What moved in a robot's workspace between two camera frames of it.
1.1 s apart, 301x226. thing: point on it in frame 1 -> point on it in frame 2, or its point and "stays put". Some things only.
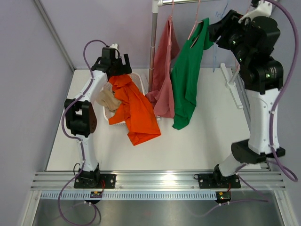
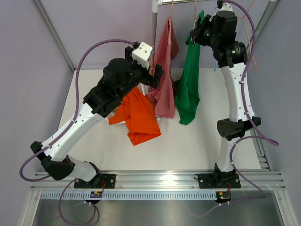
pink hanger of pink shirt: (170, 33) stays put
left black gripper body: (119, 68) -> (140, 74)
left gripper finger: (127, 65) -> (155, 80)
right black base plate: (212, 181) stays put
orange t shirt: (140, 120) stays put
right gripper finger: (215, 31) -> (197, 34)
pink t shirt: (162, 99) stays put
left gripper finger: (116, 54) -> (128, 53)
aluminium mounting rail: (250, 181) stays put
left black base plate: (110, 181) stays put
